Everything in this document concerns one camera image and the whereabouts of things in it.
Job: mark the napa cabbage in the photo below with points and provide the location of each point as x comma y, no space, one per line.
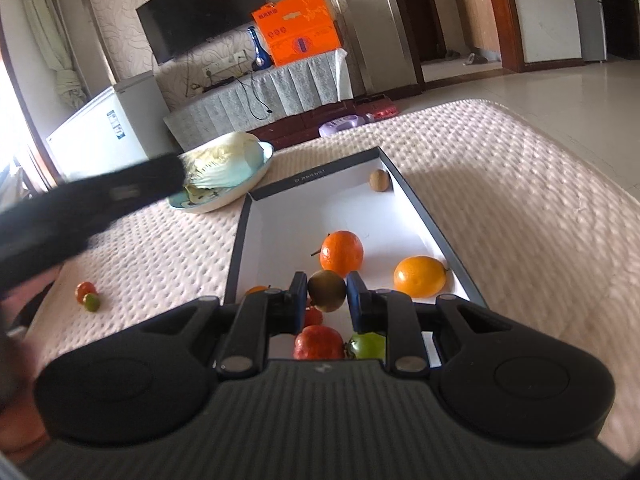
225,165

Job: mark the brown kiwi fruit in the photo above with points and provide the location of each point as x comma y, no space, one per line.
326,290
379,180

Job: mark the white chest freezer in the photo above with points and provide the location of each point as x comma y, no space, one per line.
105,130

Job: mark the dark wooden door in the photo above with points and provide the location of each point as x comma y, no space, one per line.
417,10

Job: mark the black flat television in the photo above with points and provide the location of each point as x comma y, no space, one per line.
200,10

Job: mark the orange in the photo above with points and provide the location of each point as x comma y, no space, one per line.
419,276
256,290

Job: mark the pink-red slipper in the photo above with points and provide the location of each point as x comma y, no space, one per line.
385,110

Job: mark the red tomato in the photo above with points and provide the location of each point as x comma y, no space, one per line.
320,344

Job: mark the cloth-covered television cabinet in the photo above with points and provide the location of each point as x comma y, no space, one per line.
295,90

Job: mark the red apple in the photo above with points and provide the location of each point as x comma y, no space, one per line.
313,316

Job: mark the grey slipper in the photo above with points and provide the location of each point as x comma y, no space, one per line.
475,58
452,54

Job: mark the person's left hand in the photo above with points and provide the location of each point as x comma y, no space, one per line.
17,425

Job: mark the pale curtain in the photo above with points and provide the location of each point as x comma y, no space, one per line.
50,35

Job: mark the grey cardboard box tray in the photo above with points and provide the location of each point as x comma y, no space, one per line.
320,200

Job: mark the orange tangerine with stem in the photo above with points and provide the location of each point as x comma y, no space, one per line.
341,252

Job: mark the blue glass vase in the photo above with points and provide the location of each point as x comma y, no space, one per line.
260,60

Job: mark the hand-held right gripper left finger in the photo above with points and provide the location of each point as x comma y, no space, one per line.
298,305

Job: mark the wooden cabinet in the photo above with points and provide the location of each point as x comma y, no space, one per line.
477,15

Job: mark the reddish tangerine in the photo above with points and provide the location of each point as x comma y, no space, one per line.
85,290

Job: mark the light blue bowl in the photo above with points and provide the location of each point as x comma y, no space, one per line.
220,202

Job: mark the orange gift box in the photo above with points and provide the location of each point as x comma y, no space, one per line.
300,30

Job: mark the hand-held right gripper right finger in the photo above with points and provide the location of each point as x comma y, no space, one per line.
356,305

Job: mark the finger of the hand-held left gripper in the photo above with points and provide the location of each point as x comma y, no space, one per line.
135,185

